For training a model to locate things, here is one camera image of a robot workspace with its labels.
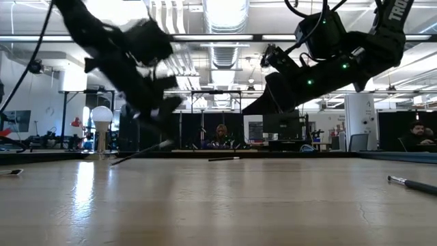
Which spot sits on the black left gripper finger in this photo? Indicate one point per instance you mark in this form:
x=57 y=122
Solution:
x=162 y=83
x=164 y=114

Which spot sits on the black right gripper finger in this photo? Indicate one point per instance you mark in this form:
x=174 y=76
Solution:
x=263 y=106
x=281 y=89

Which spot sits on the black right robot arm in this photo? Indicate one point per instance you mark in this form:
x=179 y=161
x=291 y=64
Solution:
x=396 y=20

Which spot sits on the black computer monitor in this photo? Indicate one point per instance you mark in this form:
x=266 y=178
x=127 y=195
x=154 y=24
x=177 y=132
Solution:
x=281 y=124

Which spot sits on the black partition panels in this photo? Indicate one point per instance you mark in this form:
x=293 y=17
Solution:
x=191 y=133
x=392 y=130

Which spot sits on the black ceiling spotlight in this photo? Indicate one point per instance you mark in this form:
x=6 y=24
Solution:
x=269 y=58

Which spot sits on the clear glass cup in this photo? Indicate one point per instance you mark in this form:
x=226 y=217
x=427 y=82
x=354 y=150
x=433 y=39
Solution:
x=101 y=114

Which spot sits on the person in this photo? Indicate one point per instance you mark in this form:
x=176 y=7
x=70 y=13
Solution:
x=414 y=135
x=221 y=135

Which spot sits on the white pillar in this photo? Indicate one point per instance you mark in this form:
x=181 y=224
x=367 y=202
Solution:
x=358 y=116

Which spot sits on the black overhead light bar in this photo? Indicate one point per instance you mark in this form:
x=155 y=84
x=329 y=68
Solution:
x=257 y=37

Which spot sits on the red desk lamp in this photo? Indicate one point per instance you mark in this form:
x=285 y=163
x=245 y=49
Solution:
x=75 y=122

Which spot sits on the grey office chair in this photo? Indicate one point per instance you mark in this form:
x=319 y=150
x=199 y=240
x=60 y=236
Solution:
x=358 y=143

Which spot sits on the small flat grey plate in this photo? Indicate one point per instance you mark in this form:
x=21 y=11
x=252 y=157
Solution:
x=13 y=171

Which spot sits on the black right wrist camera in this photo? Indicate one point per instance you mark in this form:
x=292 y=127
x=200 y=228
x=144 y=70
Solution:
x=319 y=34

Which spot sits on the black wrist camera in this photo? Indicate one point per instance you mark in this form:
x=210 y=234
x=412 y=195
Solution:
x=150 y=41
x=319 y=34

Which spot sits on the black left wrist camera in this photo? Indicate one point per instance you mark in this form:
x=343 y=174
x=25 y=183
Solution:
x=150 y=41

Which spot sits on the black aluminium table frame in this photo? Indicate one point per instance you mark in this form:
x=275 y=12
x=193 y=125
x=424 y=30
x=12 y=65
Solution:
x=307 y=154

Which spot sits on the silver ceiling duct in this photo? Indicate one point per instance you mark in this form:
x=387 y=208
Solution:
x=225 y=13

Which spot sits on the dark wall picture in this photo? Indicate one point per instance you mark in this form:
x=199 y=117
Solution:
x=15 y=121

